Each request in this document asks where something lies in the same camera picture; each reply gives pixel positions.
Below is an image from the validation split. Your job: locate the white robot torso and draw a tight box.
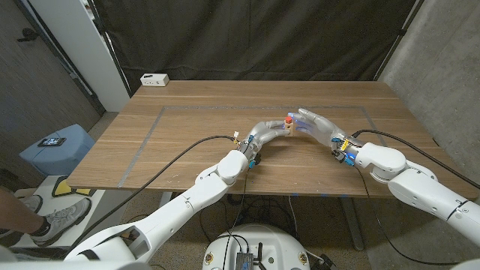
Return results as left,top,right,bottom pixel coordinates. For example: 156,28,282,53
202,223,311,270

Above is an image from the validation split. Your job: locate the grey module on torso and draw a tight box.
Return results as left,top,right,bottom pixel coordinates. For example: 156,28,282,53
235,251,255,270

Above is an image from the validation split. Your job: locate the black door handle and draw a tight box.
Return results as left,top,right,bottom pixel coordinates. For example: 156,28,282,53
16,28,41,42

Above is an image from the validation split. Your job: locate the black backdrop curtain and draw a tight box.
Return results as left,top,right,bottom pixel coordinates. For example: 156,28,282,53
91,0,427,95

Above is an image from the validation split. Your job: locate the blue stool with phone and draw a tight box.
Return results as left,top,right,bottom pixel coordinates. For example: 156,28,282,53
18,123,97,177

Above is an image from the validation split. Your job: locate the white floor platform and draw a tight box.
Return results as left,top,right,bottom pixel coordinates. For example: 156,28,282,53
13,175,132,251

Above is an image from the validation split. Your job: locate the grey table leg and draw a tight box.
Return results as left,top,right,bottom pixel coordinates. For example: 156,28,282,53
339,196,365,251

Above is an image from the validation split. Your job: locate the grey black sneaker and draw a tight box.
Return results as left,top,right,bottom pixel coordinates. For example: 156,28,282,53
29,197,92,248
20,194,44,215

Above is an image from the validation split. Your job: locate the person's bare leg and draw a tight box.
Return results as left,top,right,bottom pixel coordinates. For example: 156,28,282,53
0,187,42,236

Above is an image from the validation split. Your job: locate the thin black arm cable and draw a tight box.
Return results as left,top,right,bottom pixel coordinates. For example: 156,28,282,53
354,166,461,266
222,164,251,270

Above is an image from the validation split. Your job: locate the yellow black floor pedal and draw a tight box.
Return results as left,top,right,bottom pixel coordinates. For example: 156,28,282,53
51,175,97,198

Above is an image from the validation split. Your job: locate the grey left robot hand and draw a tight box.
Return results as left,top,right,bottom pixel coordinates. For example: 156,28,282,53
241,120,293,158

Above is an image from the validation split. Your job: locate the black smartphone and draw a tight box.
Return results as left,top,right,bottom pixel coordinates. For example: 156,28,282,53
37,136,68,148

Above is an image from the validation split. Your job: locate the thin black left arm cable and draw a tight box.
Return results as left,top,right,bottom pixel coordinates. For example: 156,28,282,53
222,164,251,270

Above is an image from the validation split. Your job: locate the black floor cable tangle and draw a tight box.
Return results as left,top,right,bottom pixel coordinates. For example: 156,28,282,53
198,193,297,245

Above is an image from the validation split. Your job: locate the black backdrop stand pole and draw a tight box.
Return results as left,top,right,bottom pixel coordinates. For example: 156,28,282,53
374,0,427,82
85,0,132,98

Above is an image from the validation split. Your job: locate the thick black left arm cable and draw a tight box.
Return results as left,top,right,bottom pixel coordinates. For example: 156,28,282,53
67,135,238,251

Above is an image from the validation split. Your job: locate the white pillar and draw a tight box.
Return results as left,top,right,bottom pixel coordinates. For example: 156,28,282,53
28,0,131,113

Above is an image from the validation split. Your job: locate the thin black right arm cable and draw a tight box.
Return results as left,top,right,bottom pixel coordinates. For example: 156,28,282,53
354,166,461,266

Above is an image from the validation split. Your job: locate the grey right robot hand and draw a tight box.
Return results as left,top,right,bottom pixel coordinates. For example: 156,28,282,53
287,108,363,155

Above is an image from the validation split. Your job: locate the white power strip box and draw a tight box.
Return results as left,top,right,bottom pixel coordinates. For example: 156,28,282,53
139,73,170,88

